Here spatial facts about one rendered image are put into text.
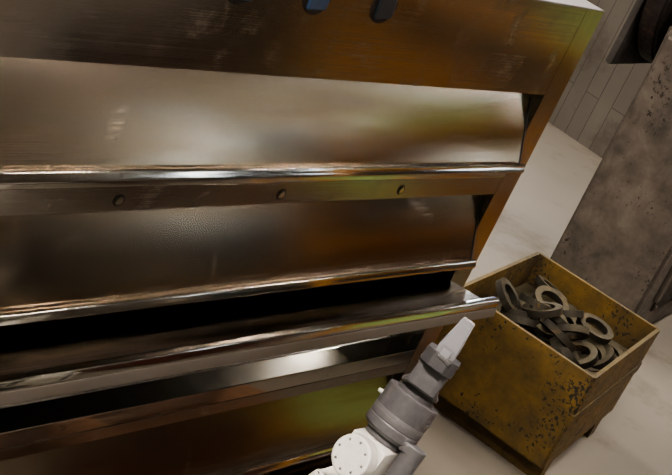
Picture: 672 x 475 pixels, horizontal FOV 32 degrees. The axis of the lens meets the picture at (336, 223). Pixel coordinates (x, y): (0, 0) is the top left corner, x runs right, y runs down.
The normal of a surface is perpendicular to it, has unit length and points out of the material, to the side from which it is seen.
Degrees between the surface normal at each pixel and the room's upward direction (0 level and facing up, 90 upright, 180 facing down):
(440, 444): 0
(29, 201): 90
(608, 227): 92
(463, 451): 0
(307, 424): 70
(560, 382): 90
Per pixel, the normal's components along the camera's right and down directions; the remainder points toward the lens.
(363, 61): 0.64, 0.54
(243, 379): 0.37, -0.84
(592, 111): -0.68, 0.04
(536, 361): -0.53, 0.15
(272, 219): 0.73, 0.22
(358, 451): -0.45, -0.29
